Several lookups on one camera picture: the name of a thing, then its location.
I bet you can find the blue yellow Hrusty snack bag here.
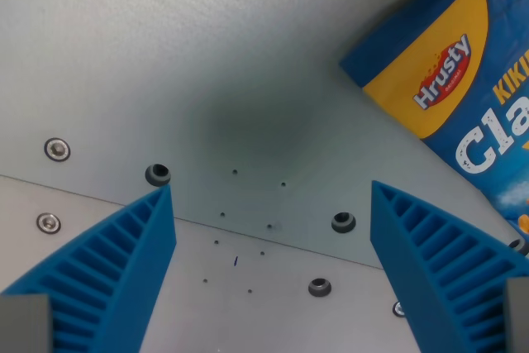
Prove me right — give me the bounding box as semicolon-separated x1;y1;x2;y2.
338;0;529;241

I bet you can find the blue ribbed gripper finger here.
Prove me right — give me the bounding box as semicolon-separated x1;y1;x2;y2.
369;179;529;353
0;184;178;353

